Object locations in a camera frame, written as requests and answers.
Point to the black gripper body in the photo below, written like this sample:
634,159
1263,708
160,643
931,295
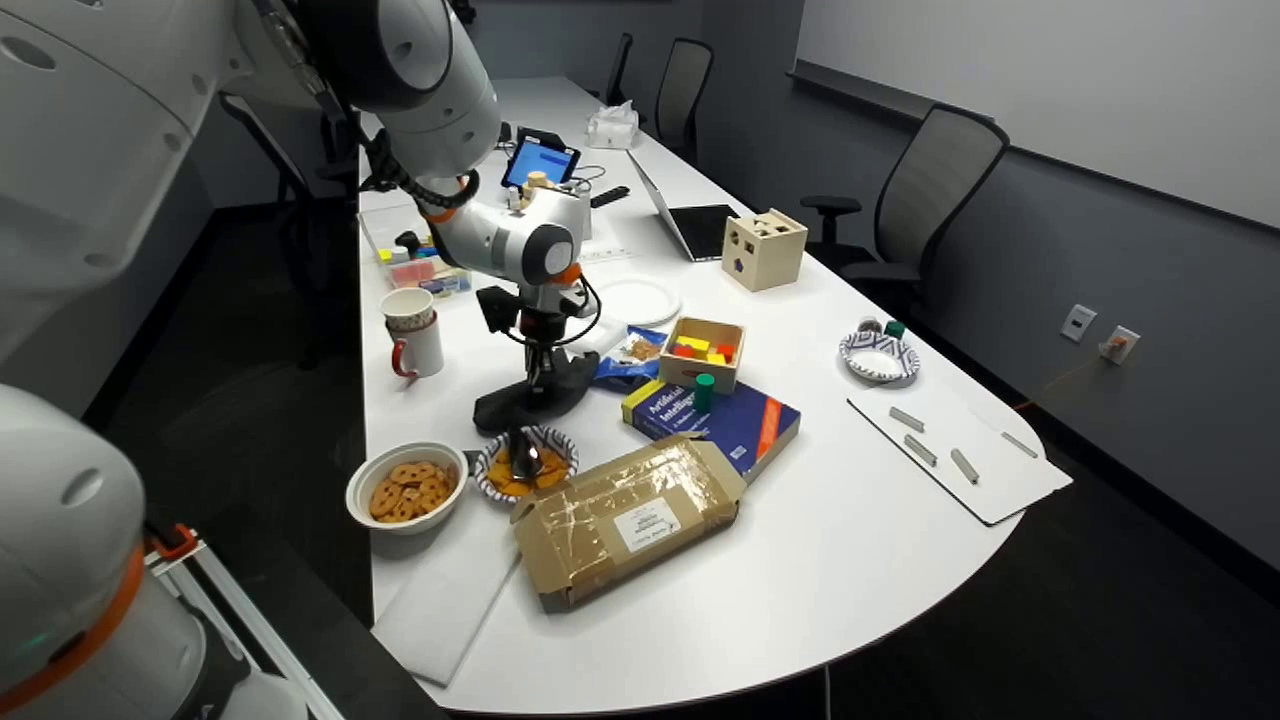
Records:
540,316

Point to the dark grey towel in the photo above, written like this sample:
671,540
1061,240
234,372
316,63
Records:
533,399

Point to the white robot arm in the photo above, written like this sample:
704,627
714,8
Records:
426,66

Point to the white paper napkin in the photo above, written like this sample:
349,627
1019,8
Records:
598,336

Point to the blue snack packet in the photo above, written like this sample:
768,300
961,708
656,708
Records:
625,363

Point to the metal scoop spoon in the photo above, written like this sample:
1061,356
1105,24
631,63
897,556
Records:
523,457

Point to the white plate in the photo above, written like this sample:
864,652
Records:
642,300

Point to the orange chips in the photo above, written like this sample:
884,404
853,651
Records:
547,473

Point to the clear box with colourful items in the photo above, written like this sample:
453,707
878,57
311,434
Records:
420,277

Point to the black marker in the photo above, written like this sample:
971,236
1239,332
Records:
609,199

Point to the wooden tray with coloured blocks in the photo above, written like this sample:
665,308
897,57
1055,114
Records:
702,351

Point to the green cylinder block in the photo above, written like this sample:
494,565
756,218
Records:
704,392

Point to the tablet with blue screen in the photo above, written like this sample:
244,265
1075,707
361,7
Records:
540,161

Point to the pretzel snacks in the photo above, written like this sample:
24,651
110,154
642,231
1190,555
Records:
414,488

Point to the open laptop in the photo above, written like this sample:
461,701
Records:
702,227

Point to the blue hardcover book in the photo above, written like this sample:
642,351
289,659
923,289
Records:
732,427

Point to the white bowl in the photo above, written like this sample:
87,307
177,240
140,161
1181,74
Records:
361,473

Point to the white tissue box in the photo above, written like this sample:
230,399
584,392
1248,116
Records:
615,127

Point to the wooden cube with holes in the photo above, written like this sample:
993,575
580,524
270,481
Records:
763,249

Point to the white flat sheet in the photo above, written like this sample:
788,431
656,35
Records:
442,607

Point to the black mesh office chair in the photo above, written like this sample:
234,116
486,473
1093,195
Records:
621,66
935,186
682,85

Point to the white board with grey pieces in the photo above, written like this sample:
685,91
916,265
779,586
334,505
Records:
986,495

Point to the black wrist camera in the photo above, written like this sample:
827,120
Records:
496,308

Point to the white robot stand frame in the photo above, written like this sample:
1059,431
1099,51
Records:
225,601

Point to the white wall outlet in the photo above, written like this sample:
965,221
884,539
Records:
1076,323
1123,346

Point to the wall whiteboard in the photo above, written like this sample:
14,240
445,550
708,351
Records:
1067,83

